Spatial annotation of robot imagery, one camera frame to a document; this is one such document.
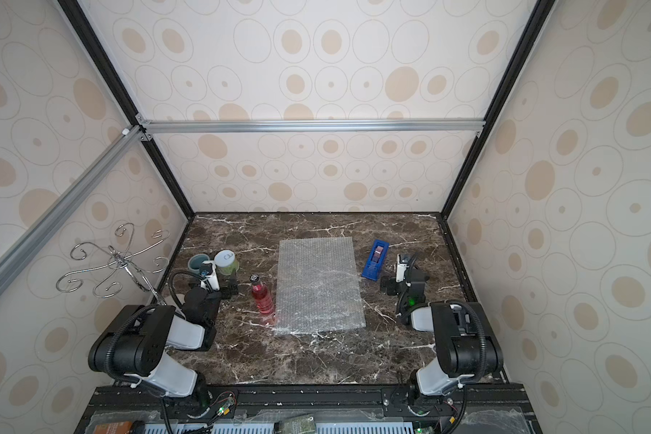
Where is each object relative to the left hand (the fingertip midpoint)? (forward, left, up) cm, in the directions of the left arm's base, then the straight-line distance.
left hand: (227, 266), depth 89 cm
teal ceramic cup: (+6, +14, -5) cm, 16 cm away
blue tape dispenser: (+7, -51, -5) cm, 52 cm away
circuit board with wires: (-37, -8, -9) cm, 39 cm away
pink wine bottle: (-11, -14, +1) cm, 18 cm away
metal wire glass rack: (-12, +17, +21) cm, 29 cm away
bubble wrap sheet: (-1, -30, -11) cm, 32 cm away
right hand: (+2, -62, -5) cm, 62 cm away
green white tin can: (+5, +3, -6) cm, 8 cm away
